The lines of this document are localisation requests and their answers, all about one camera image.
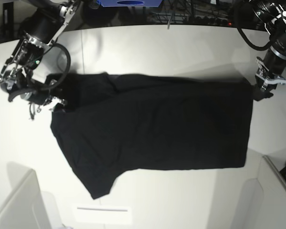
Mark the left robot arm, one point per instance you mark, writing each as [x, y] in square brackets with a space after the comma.
[273, 15]

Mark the black T-shirt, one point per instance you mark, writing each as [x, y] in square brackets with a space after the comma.
[114, 124]

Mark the grey partition left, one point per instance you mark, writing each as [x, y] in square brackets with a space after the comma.
[24, 207]

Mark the blue box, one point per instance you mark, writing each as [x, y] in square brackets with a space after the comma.
[130, 3]

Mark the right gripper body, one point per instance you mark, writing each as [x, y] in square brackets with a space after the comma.
[49, 92]

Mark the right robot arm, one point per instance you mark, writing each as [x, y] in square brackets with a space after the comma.
[39, 35]

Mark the grey partition right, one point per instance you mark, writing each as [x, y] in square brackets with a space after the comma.
[272, 213]

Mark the grey partition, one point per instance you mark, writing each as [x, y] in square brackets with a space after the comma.
[24, 207]
[272, 213]

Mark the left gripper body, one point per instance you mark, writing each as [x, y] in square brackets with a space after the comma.
[270, 73]

